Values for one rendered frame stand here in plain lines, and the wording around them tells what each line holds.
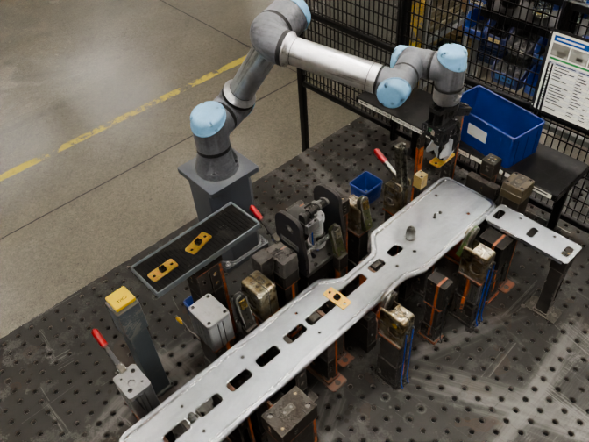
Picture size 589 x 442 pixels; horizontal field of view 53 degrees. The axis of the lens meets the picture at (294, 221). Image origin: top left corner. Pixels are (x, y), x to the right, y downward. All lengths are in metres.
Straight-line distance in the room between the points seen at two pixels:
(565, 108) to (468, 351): 0.88
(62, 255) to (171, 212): 0.65
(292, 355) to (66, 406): 0.80
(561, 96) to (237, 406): 1.46
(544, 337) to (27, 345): 1.76
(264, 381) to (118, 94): 3.47
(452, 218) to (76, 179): 2.68
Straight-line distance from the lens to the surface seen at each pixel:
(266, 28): 1.63
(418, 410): 1.91
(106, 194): 3.85
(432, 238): 1.93
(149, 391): 1.62
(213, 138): 1.92
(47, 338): 2.27
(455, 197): 2.08
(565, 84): 2.19
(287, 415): 1.53
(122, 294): 1.66
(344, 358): 1.98
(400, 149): 1.92
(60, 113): 4.74
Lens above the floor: 2.39
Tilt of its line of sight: 45 degrees down
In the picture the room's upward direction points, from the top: 5 degrees counter-clockwise
